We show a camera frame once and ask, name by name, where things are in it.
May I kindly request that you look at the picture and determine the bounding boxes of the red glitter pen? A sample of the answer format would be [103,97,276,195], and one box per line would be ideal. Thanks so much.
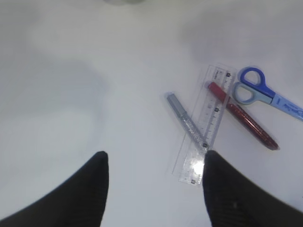
[207,82,279,150]

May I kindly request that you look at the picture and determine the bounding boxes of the blue scissors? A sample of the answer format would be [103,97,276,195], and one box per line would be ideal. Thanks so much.
[232,67,303,121]

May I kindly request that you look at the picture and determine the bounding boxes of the clear plastic ruler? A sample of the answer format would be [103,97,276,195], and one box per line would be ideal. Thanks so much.
[172,64,237,186]

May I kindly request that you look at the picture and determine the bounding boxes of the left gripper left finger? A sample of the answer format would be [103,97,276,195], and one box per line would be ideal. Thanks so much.
[0,151,109,227]

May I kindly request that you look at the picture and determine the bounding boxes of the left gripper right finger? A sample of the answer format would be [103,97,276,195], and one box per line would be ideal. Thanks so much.
[202,150,303,227]

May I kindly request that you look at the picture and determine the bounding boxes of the silver glitter pen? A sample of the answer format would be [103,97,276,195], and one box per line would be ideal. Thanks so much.
[166,93,209,154]

